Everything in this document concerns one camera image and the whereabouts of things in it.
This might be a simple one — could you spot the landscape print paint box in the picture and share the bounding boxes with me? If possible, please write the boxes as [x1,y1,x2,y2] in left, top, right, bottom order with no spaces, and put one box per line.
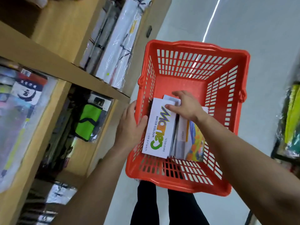
[170,114,180,158]
[174,106,209,162]

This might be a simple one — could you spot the person's right forearm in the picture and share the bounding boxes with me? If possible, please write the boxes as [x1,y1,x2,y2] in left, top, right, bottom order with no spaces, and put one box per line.
[194,114,300,225]

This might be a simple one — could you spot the white Maries watercolour boxes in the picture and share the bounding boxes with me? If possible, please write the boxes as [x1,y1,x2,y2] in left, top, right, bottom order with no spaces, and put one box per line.
[142,97,178,159]

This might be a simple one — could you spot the white paper roll pack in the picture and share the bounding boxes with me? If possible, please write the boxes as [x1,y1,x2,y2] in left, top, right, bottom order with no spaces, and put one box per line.
[111,0,153,89]
[95,0,146,79]

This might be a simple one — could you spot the stack of dark long packages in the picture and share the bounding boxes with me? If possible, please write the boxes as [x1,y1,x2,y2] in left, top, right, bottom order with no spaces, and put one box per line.
[37,98,78,176]

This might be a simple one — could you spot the person's right hand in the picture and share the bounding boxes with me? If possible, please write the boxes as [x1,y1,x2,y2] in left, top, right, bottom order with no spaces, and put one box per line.
[165,90,208,124]

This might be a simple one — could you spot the clear-wrapped calligraphy set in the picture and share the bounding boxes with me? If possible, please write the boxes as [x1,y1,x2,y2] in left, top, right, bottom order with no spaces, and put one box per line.
[0,64,58,194]

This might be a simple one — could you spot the green black pouch package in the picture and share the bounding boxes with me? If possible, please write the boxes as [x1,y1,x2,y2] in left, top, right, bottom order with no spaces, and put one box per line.
[74,92,113,142]

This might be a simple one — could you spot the yellow paper pack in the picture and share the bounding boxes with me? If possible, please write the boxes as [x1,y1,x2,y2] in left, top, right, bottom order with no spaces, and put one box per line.
[285,84,300,144]

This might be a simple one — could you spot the person's left forearm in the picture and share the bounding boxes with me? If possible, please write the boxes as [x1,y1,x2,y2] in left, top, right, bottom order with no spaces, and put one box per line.
[50,147,134,225]

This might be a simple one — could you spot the person's left hand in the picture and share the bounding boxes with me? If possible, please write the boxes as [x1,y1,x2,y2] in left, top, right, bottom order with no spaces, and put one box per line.
[113,100,148,153]

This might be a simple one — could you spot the grey tube pack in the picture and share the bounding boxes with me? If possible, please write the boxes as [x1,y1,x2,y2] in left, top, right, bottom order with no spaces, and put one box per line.
[79,0,122,74]

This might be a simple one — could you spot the wooden shelf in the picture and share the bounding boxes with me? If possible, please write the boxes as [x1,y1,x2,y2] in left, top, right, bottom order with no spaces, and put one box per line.
[0,0,173,225]

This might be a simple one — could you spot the person's black trousers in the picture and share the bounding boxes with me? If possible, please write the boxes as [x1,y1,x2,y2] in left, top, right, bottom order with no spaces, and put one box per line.
[130,180,210,225]

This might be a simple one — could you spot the paper display rack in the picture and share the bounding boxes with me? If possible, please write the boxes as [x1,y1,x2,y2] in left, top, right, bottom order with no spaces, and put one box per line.
[271,51,300,178]

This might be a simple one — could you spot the row of black white packages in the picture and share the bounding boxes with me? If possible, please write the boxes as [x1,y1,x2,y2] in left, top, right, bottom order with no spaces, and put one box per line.
[16,182,78,225]

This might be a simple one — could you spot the red plastic shopping basket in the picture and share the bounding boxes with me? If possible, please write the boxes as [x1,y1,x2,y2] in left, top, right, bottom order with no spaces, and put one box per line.
[125,39,251,197]

